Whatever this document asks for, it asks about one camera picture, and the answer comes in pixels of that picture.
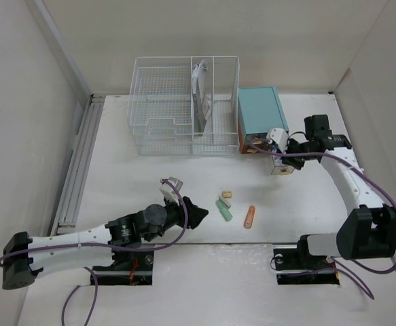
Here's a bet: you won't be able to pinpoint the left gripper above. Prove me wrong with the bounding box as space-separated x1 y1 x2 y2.
143 193 206 242

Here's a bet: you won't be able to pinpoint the clear plastic drawer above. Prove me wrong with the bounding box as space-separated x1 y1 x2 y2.
269 149 294 175

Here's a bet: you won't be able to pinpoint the teal drawer cabinet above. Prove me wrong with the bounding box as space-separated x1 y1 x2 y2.
238 86 289 154

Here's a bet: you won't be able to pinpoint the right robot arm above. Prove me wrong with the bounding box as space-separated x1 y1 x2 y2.
283 115 396 268

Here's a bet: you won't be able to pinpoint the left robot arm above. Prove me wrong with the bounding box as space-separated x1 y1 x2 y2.
0 196 209 290

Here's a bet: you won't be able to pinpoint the green highlighter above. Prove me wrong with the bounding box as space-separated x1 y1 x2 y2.
215 199 232 222

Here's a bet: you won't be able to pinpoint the grey white eraser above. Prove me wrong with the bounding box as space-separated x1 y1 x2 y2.
219 196 232 209

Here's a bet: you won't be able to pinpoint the yellow eraser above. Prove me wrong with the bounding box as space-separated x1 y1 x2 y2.
221 191 232 198

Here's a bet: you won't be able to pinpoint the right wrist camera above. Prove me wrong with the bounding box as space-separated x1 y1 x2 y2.
266 128 289 153

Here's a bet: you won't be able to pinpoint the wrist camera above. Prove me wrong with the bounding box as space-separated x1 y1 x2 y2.
266 128 289 153
160 177 183 204

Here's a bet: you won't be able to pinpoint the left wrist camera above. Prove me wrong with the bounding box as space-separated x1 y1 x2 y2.
160 177 183 204

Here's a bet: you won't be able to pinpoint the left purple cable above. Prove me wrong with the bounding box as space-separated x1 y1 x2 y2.
0 178 190 326

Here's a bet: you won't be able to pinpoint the purple cable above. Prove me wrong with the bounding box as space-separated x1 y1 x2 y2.
0 178 190 326
251 137 396 302

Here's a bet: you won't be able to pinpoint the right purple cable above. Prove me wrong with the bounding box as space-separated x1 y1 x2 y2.
251 137 396 302

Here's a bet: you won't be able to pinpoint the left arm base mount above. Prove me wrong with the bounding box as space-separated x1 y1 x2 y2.
92 250 154 286

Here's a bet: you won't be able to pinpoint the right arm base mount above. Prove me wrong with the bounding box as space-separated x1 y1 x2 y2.
270 236 340 285

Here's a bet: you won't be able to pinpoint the white wire desk organizer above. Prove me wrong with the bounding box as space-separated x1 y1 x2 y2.
127 56 240 156

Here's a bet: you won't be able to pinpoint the aluminium rail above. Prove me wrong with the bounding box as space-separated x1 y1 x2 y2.
48 94 105 236

